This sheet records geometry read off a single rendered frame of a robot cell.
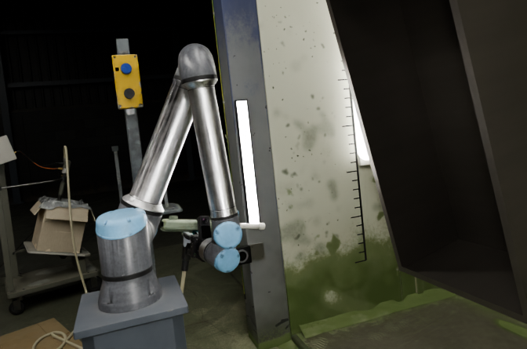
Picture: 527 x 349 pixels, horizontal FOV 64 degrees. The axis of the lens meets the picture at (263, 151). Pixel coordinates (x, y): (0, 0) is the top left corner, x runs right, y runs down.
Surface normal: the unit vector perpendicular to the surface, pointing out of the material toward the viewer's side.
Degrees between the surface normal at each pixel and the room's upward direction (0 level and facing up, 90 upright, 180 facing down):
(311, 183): 90
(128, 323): 90
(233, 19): 90
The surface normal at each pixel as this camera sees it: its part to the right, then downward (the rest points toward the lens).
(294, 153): 0.33, 0.02
